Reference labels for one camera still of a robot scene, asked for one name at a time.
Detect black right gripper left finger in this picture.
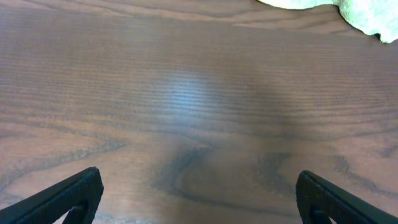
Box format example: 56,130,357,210
1,167,104,224

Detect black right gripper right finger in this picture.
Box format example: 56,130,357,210
295,170,397,224

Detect green microfiber cloth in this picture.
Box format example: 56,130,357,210
259,0,397,44

